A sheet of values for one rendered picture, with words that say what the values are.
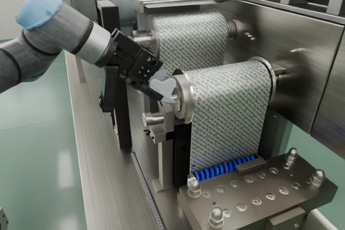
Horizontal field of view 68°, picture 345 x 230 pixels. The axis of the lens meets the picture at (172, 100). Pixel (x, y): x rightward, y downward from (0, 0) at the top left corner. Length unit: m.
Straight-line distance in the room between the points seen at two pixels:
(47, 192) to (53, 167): 0.27
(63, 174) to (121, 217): 1.57
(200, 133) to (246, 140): 0.17
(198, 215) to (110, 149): 0.52
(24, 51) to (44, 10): 0.09
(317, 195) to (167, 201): 0.42
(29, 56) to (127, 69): 0.18
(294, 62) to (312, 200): 0.37
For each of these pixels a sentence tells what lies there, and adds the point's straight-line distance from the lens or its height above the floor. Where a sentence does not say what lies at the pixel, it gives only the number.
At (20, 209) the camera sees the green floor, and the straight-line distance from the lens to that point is 2.25.
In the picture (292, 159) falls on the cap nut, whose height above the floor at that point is 1.04.
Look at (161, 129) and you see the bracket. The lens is 0.75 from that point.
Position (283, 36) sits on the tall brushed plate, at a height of 1.37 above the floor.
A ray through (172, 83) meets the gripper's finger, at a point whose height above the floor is 1.32.
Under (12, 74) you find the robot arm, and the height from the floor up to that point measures 1.40.
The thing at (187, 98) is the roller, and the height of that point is 1.27.
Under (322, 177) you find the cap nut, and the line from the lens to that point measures 0.82.
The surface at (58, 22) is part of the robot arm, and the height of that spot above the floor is 1.47.
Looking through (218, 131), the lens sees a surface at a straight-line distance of 0.72.
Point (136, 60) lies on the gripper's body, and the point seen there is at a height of 1.39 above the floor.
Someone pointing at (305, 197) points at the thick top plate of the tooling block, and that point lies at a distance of 0.79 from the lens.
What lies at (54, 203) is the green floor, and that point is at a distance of 2.19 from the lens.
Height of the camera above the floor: 1.58
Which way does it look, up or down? 30 degrees down
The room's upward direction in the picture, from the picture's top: straight up
